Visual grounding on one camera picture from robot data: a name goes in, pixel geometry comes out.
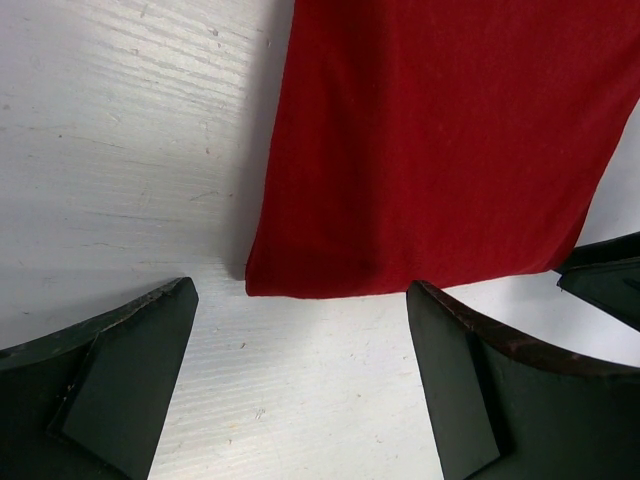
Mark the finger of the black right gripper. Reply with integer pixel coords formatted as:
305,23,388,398
555,232,640,331

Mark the red t shirt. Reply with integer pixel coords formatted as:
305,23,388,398
245,1,639,299

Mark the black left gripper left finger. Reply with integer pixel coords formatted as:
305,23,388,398
1,277,196,479

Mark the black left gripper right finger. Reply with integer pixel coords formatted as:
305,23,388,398
406,281,639,479

